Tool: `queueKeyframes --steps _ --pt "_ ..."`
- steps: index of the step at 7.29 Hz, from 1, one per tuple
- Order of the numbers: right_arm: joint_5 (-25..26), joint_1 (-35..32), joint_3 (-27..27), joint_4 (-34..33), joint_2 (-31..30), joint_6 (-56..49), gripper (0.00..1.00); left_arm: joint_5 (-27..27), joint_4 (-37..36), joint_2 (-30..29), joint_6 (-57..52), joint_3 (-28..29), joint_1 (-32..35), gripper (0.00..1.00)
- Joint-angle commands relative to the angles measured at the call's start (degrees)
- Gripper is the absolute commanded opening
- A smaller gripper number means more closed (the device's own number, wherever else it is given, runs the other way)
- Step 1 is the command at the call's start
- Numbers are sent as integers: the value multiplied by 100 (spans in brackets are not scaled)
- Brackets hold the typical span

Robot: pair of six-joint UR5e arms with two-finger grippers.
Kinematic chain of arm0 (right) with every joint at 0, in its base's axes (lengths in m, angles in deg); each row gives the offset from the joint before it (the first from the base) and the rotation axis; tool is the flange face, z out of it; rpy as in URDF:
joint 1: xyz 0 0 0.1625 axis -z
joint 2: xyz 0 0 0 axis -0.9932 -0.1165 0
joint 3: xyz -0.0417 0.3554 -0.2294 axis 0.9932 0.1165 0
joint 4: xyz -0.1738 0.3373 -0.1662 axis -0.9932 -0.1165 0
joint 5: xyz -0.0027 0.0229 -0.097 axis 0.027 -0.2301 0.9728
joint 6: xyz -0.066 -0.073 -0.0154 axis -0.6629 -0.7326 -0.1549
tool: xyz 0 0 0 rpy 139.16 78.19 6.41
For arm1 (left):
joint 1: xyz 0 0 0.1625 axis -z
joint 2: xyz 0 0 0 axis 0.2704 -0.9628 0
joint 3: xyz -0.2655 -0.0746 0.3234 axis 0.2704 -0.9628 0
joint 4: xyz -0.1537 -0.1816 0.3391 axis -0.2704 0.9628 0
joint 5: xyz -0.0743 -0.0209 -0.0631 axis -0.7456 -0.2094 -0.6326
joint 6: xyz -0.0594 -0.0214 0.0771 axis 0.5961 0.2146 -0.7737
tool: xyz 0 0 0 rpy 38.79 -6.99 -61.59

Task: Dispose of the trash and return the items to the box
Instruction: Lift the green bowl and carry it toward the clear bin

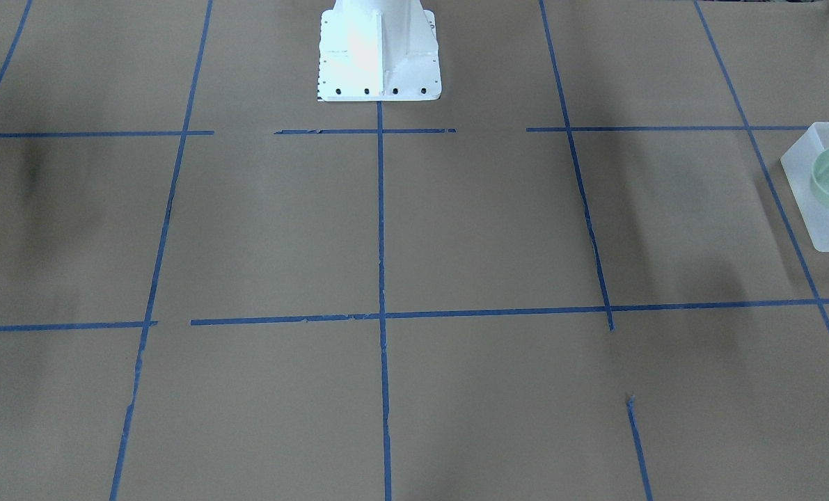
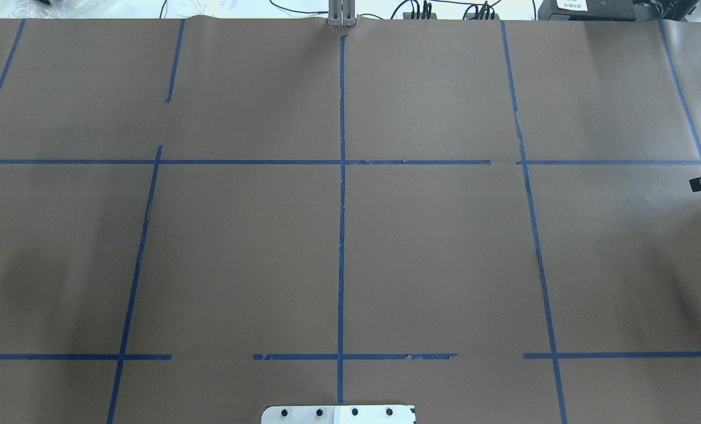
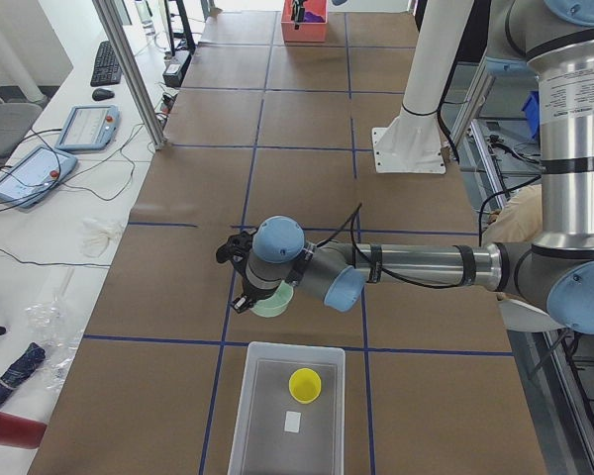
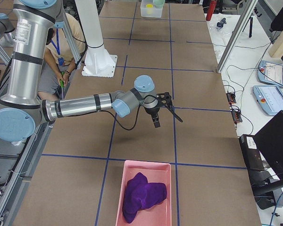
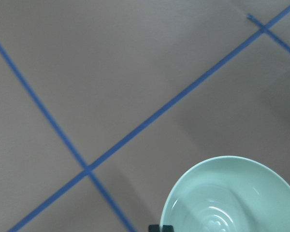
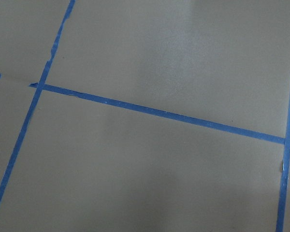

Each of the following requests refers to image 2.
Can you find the black electronics box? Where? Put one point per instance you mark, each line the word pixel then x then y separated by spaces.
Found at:
pixel 620 11

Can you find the black power strip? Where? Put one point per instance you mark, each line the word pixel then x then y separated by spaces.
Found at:
pixel 424 10

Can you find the aluminium frame post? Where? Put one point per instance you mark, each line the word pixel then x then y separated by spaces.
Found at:
pixel 342 13

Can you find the white metal base plate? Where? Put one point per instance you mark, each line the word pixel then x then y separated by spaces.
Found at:
pixel 340 414

